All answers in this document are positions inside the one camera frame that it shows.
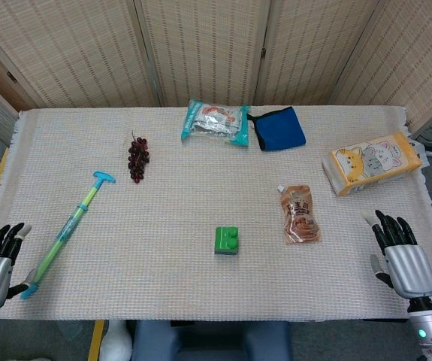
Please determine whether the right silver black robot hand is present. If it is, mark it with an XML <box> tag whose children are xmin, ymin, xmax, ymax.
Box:
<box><xmin>361</xmin><ymin>209</ymin><xmax>432</xmax><ymax>302</ymax></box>

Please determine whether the green toy brick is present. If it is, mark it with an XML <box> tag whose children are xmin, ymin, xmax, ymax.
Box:
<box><xmin>213</xmin><ymin>225</ymin><xmax>240</xmax><ymax>256</ymax></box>

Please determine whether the white robot base shell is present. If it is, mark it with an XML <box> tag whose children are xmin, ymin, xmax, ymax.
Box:
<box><xmin>98</xmin><ymin>319</ymin><xmax>134</xmax><ymax>361</ymax></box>

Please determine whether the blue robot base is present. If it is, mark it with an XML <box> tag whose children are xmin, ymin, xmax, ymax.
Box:
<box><xmin>130</xmin><ymin>319</ymin><xmax>292</xmax><ymax>361</ymax></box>

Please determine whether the green blue toy water pump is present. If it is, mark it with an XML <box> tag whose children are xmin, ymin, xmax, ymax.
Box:
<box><xmin>20</xmin><ymin>171</ymin><xmax>117</xmax><ymax>301</ymax></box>

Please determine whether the orange cat tissue pack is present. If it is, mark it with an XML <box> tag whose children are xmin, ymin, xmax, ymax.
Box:
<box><xmin>321</xmin><ymin>131</ymin><xmax>424</xmax><ymax>197</ymax></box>

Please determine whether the orange sauce pouch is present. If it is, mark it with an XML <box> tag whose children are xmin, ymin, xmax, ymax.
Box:
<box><xmin>277</xmin><ymin>184</ymin><xmax>322</xmax><ymax>246</ymax></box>

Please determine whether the dark red grape bunch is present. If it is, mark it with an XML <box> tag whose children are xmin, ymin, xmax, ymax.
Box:
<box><xmin>127</xmin><ymin>130</ymin><xmax>151</xmax><ymax>186</ymax></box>

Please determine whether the folded blue cloth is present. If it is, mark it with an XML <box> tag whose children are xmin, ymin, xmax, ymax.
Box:
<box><xmin>246</xmin><ymin>106</ymin><xmax>307</xmax><ymax>152</ymax></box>

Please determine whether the white woven tablecloth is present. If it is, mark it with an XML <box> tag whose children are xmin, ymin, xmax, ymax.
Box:
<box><xmin>0</xmin><ymin>106</ymin><xmax>432</xmax><ymax>323</ymax></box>

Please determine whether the teal silver snack packet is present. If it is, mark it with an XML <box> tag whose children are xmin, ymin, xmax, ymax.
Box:
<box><xmin>180</xmin><ymin>99</ymin><xmax>252</xmax><ymax>148</ymax></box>

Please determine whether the beige woven folding screen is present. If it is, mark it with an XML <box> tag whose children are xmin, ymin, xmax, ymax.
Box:
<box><xmin>0</xmin><ymin>0</ymin><xmax>432</xmax><ymax>133</ymax></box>

